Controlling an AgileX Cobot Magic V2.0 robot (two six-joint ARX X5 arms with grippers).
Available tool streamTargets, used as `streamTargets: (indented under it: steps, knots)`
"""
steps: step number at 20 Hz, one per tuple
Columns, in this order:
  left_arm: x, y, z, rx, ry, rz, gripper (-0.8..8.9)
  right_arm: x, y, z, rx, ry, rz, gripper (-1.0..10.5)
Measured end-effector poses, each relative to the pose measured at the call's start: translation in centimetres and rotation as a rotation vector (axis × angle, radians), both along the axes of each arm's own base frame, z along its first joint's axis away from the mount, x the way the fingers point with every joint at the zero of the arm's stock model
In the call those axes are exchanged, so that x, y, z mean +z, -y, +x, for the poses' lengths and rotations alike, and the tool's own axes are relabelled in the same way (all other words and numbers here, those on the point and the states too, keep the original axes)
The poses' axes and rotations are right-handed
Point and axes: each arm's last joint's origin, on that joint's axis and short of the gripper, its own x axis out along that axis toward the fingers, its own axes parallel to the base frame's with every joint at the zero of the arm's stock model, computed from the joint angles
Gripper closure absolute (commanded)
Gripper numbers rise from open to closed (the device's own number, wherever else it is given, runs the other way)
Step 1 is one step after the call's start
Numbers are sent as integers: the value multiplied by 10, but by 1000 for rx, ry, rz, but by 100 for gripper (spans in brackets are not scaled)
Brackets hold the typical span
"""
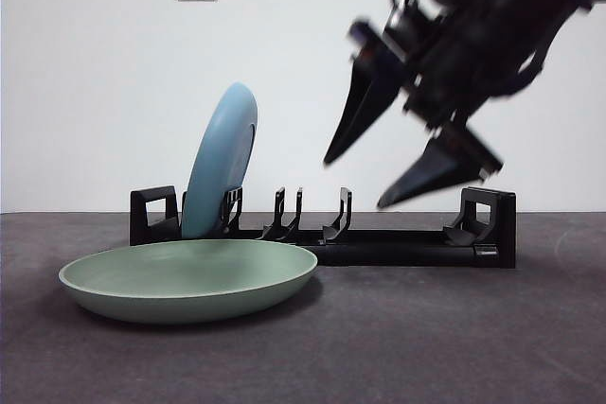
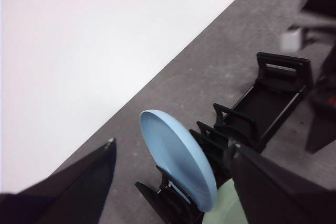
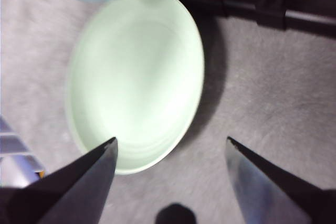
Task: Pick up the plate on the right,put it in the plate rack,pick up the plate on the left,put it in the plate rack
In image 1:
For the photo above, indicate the pale green plate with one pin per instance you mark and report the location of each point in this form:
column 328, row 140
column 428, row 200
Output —
column 189, row 276

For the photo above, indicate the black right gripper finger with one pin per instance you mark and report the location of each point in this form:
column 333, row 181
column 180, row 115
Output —
column 362, row 110
column 440, row 167

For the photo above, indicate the pale blue plate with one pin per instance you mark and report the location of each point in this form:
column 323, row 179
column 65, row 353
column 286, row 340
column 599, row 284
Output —
column 220, row 153

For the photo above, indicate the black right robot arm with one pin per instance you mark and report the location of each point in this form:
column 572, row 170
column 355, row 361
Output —
column 483, row 35

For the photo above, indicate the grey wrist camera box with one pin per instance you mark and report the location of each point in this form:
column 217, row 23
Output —
column 364, row 37

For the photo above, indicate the black plate rack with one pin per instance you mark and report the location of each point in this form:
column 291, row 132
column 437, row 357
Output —
column 402, row 248

